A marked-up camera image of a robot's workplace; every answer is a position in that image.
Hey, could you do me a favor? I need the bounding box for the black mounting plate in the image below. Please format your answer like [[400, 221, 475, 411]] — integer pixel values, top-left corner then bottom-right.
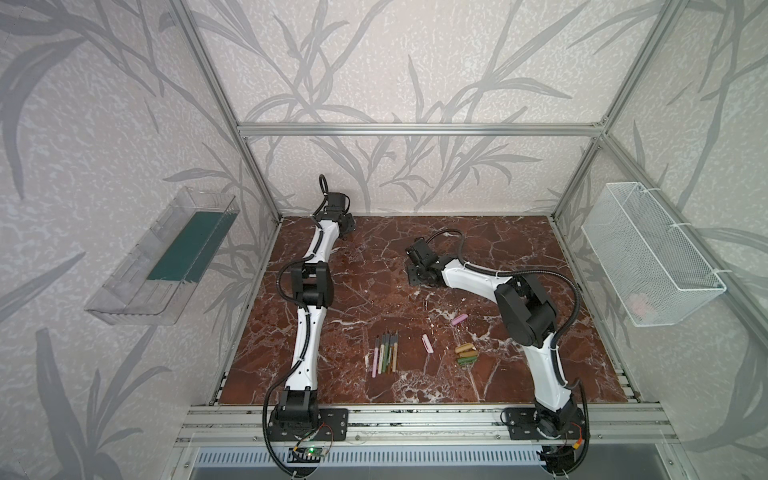
[[265, 408, 349, 442], [499, 407, 588, 443]]

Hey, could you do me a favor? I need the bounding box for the orange brown pen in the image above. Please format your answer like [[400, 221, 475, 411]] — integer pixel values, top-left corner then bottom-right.
[[386, 334, 397, 373]]

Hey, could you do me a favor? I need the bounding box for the green pen cap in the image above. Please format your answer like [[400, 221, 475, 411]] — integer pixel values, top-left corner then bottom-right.
[[457, 356, 478, 366]]

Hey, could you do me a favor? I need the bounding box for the clear plastic wall tray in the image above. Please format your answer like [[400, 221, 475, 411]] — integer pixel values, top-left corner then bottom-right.
[[85, 187, 240, 326]]

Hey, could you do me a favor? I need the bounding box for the tan pen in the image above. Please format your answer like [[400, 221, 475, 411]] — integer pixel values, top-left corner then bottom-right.
[[392, 333, 399, 373]]

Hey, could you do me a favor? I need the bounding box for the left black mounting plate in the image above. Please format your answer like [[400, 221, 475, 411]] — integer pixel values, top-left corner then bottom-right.
[[265, 408, 349, 442]]

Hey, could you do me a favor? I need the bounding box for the pink pen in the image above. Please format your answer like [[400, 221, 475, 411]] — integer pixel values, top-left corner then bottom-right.
[[371, 337, 381, 378]]

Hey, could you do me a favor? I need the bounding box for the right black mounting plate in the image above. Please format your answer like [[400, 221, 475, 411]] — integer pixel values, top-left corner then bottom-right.
[[499, 407, 588, 443]]

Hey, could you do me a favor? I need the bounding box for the light pink pen cap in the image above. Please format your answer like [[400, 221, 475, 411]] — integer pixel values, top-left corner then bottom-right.
[[421, 334, 434, 354]]

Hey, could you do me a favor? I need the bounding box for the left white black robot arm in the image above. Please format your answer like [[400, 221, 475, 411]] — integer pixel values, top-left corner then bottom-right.
[[272, 192, 355, 434]]

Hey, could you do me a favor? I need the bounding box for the green circuit board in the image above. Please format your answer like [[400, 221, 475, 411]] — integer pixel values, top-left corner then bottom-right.
[[288, 446, 331, 464]]

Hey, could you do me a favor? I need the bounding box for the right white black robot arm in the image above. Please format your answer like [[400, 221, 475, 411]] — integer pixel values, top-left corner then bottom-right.
[[406, 238, 582, 439]]

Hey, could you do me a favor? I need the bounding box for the dark green pen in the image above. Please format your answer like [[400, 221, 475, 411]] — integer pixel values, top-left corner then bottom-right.
[[381, 333, 392, 374]]

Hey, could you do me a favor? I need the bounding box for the tan pen cap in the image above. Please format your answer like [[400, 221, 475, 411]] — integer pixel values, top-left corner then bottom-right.
[[455, 343, 475, 354]]

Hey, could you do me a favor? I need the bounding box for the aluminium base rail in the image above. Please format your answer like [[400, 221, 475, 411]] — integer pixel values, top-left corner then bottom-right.
[[174, 403, 679, 447]]

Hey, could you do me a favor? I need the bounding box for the magenta pink pen cap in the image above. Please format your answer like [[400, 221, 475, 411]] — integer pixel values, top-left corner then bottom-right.
[[451, 314, 468, 326]]

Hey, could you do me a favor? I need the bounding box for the white wire mesh basket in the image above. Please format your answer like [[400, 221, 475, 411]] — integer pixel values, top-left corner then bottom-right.
[[582, 182, 727, 327]]

